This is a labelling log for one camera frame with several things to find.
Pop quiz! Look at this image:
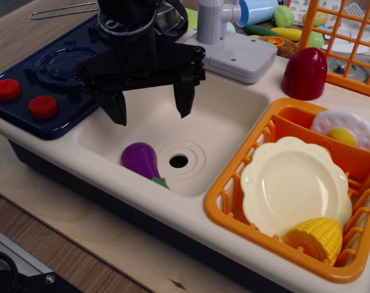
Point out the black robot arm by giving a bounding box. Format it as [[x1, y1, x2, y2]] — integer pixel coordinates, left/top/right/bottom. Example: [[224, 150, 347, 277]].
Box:
[[75, 1, 206, 125]]

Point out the yellow toy corn cob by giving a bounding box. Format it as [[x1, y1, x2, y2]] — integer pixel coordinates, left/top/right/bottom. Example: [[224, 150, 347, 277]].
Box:
[[271, 27, 302, 42]]

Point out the dark red toy fruit half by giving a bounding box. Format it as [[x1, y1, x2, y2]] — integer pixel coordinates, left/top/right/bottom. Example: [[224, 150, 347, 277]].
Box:
[[281, 48, 328, 101]]

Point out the red stove knob right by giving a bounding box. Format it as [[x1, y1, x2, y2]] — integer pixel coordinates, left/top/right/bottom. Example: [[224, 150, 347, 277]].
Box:
[[29, 95, 59, 119]]

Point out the beige toy kitchen sink unit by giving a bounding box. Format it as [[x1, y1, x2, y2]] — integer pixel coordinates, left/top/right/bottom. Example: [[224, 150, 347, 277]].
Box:
[[0, 12, 370, 293]]

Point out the orange plastic grid rack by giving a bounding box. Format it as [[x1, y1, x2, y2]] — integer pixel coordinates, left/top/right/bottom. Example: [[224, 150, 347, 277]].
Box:
[[299, 1, 370, 96]]

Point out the red stove knob left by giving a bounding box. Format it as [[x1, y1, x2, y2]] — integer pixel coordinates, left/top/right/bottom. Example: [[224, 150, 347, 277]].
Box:
[[0, 79, 21, 101]]

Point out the silver metal pan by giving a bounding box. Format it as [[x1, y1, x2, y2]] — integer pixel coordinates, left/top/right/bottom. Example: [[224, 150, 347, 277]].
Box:
[[29, 1, 184, 35]]

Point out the silver pot lid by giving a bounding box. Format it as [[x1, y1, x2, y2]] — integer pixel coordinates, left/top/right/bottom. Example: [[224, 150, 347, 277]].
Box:
[[327, 59, 370, 84]]

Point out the dark blue toy stove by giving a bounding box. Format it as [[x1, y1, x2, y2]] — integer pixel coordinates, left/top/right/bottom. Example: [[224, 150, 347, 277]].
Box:
[[0, 16, 110, 140]]

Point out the black clamp with screw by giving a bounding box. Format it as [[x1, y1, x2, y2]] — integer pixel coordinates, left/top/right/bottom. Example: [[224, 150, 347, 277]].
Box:
[[0, 251, 81, 293]]

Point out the purple toy eggplant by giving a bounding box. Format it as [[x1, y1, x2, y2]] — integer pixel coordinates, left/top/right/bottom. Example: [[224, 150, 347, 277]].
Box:
[[120, 142, 169, 189]]

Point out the yellow toy corn half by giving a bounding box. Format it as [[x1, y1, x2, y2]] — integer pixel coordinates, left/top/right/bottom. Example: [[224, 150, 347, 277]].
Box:
[[285, 217, 343, 266]]

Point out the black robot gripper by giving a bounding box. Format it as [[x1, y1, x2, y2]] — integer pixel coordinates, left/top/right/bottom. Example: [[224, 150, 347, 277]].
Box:
[[75, 29, 206, 126]]

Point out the red stove knob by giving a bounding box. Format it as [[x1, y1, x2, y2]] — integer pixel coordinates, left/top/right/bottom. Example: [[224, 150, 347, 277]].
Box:
[[29, 95, 59, 119], [0, 79, 21, 101]]

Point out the orange dish drying rack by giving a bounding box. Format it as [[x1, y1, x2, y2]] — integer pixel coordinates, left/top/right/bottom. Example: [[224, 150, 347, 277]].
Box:
[[204, 98, 370, 292]]

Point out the grey toy faucet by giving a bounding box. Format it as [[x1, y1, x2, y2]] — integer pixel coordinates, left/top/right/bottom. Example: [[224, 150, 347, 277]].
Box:
[[183, 1, 277, 84]]

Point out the toy fried egg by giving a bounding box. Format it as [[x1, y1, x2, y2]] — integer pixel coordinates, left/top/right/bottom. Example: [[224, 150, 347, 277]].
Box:
[[310, 109, 370, 151]]

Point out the cream toy plate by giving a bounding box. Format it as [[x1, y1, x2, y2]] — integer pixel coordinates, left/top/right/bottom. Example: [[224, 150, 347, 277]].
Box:
[[241, 137, 352, 238]]

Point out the green toy cucumber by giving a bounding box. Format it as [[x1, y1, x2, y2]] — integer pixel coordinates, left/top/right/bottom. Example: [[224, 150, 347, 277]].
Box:
[[244, 24, 280, 37]]

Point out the light blue toy bottle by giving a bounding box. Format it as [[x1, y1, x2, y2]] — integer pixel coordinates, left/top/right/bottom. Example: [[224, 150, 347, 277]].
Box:
[[236, 0, 279, 28]]

